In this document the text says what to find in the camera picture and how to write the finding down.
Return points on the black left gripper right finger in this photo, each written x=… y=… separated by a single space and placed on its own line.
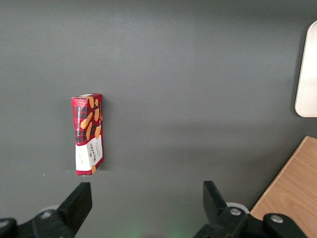
x=218 y=218

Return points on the oak wooden drawer cabinet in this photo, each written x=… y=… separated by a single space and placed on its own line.
x=297 y=186

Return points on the beige plastic tray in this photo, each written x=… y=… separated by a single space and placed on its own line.
x=309 y=74

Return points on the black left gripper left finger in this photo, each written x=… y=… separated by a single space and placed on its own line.
x=74 y=208

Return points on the red tartan shortbread box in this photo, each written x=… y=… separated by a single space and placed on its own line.
x=86 y=129

